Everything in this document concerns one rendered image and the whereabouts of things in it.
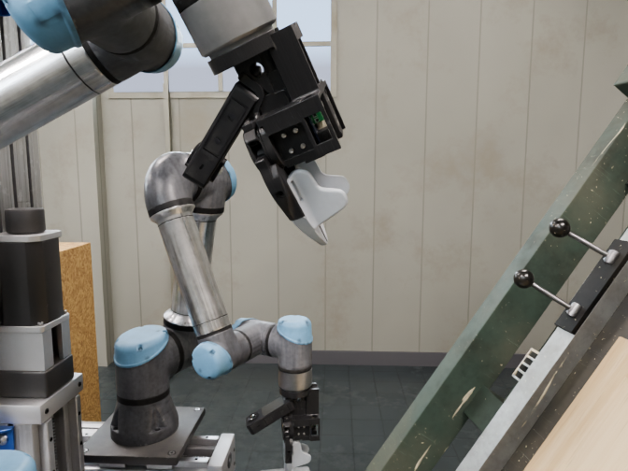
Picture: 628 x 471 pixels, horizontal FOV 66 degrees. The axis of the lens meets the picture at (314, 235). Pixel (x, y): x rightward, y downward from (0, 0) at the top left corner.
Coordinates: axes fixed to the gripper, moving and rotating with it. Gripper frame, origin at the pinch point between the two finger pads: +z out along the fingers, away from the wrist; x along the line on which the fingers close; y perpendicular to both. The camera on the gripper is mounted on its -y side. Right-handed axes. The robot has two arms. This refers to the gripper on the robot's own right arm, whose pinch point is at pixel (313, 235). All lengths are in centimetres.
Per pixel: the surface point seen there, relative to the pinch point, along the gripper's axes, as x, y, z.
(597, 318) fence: 31, 31, 48
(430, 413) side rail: 38, -6, 69
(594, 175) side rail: 66, 46, 38
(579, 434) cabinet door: 13, 21, 55
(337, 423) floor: 177, -102, 209
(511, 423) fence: 21, 11, 58
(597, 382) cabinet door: 20, 27, 51
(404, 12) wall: 374, 26, 9
